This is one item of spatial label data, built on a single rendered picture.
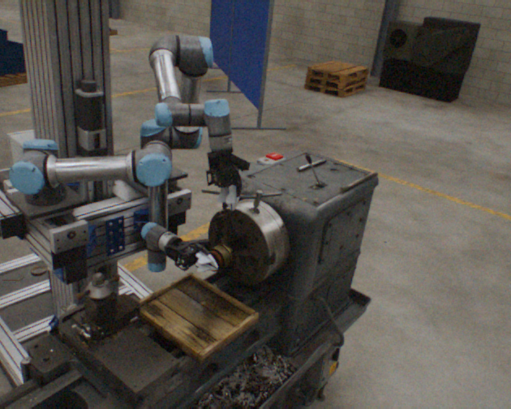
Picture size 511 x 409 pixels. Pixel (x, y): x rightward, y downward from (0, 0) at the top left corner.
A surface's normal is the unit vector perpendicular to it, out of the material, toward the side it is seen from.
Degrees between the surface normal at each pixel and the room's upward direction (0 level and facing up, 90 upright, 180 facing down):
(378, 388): 0
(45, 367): 0
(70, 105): 90
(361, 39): 90
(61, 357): 0
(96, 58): 90
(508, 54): 90
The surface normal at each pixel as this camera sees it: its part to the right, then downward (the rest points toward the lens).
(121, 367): 0.10, -0.89
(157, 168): 0.26, 0.44
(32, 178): 0.00, 0.46
